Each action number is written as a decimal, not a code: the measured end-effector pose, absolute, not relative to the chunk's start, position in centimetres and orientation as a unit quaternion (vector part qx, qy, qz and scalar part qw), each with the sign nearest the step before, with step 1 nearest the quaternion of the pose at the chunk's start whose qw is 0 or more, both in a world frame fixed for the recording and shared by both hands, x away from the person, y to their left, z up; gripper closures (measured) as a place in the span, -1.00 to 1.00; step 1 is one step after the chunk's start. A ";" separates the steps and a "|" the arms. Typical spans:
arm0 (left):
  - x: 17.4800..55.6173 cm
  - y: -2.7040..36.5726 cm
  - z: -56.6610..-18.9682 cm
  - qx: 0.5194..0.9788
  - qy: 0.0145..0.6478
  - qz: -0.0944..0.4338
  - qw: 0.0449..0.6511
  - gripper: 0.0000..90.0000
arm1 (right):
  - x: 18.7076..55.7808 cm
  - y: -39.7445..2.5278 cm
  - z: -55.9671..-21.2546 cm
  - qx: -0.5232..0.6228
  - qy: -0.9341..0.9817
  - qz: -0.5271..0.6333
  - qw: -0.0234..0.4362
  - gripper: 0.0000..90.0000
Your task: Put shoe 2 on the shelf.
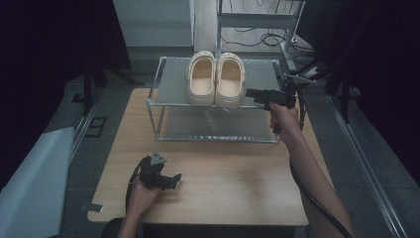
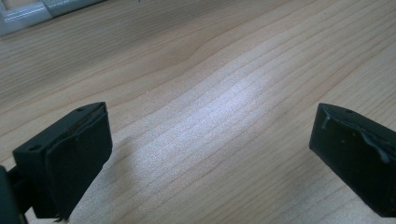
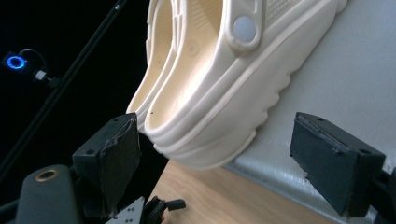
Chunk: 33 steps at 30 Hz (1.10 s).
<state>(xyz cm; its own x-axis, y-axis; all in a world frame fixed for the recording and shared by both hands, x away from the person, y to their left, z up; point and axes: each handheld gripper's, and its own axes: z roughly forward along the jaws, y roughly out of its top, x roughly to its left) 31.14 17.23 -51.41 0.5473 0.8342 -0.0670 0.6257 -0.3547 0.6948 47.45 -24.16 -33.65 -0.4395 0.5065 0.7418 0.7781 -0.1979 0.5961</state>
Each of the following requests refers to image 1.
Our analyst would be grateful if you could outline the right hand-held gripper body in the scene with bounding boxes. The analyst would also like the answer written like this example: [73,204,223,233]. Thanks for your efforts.
[262,73,317,135]

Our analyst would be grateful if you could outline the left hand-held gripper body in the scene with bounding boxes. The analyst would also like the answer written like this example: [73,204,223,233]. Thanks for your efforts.
[138,151,172,191]

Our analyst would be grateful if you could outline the cream clog shoe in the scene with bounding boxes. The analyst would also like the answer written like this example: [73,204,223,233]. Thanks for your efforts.
[186,50,218,107]
[214,52,248,110]

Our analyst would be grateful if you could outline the metal frame shoe rack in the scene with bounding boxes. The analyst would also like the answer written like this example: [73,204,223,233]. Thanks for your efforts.
[146,56,286,145]

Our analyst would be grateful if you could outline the person's right hand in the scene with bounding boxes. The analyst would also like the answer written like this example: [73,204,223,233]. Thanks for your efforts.
[268,101,302,144]

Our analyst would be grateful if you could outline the person's left hand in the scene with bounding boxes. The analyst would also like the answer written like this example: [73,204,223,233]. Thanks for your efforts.
[126,178,163,216]

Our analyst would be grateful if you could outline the black stand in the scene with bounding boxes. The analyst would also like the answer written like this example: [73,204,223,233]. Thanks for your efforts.
[293,58,363,124]
[80,63,145,117]

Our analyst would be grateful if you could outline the grey tape strip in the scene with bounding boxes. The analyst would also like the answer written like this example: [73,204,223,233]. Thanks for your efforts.
[80,203,105,214]

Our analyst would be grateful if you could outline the dark curtain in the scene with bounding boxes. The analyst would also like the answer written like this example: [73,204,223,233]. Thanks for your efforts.
[296,0,420,187]
[0,0,133,191]

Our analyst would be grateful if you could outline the white sheet board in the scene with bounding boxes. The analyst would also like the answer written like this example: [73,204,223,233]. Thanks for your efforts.
[0,126,76,238]

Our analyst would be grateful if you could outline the white cabinet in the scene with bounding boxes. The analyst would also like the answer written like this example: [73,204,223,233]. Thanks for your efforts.
[112,0,196,50]

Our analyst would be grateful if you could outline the left hand-held gripper black cable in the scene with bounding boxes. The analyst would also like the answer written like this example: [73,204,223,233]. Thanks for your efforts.
[125,156,151,213]

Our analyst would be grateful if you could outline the hand-held gripper black cable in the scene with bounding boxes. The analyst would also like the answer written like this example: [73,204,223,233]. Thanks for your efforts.
[288,86,354,238]
[125,156,151,213]

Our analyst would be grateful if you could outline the black floor cables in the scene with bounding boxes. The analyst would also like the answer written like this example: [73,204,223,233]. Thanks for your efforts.
[220,26,316,58]

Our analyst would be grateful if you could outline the grey metal stand frame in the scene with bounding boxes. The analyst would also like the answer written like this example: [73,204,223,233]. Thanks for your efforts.
[215,0,306,72]

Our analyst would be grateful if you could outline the aluminium floor rail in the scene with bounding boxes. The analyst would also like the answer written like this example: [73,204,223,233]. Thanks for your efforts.
[66,86,104,168]
[325,93,410,238]

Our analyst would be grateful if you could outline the right hand-held gripper black cable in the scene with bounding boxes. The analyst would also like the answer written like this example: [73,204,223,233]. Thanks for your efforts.
[288,86,354,238]

